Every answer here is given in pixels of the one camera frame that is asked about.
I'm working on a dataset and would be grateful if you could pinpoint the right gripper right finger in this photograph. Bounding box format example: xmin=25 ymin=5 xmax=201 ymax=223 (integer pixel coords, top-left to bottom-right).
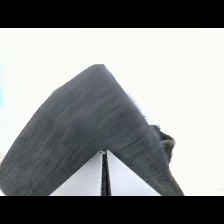
xmin=106 ymin=150 xmax=162 ymax=197

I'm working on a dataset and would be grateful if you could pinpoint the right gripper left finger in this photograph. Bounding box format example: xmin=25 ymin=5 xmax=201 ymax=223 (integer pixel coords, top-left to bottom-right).
xmin=49 ymin=150 xmax=104 ymax=197

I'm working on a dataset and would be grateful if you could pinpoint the brown garment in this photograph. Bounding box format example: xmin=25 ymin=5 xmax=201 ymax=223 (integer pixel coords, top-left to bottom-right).
xmin=0 ymin=63 xmax=186 ymax=197

